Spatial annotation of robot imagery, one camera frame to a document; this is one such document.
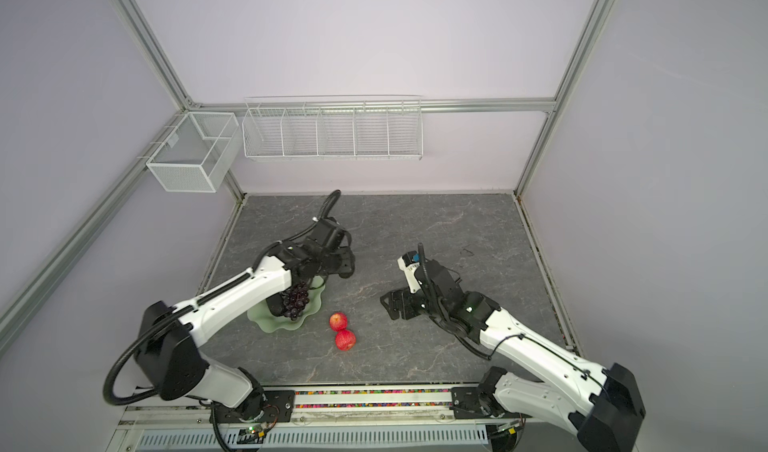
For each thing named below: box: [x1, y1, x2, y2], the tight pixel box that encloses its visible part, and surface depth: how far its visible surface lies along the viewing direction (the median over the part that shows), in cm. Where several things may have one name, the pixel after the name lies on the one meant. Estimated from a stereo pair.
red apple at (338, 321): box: [329, 312, 349, 332], surface depth 86 cm
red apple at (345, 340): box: [335, 329, 356, 352], surface depth 82 cm
